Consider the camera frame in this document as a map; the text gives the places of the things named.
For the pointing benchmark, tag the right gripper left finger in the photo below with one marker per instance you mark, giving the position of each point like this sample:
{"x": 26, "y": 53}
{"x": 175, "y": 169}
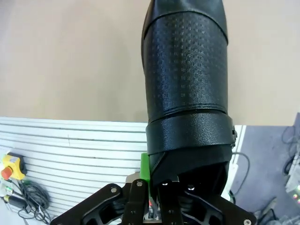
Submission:
{"x": 136, "y": 201}

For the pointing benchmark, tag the ribbed aluminium table frame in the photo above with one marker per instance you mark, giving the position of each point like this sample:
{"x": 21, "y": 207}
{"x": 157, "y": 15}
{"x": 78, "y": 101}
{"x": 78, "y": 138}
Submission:
{"x": 70, "y": 145}

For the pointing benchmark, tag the grey device with lights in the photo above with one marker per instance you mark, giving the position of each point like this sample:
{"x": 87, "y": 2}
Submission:
{"x": 294, "y": 182}

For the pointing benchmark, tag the grey switch box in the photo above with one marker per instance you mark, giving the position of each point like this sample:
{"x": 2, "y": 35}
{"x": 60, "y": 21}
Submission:
{"x": 5, "y": 188}

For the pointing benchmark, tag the black leather ankle boot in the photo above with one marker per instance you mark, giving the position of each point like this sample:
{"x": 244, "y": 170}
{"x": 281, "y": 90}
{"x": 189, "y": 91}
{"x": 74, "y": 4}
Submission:
{"x": 187, "y": 82}

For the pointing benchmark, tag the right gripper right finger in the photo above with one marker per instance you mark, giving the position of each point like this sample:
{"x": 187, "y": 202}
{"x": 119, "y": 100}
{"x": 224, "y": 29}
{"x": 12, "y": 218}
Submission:
{"x": 168, "y": 206}

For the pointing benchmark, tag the yellow emergency stop box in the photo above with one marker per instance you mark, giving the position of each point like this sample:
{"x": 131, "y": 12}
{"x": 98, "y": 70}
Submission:
{"x": 14, "y": 164}

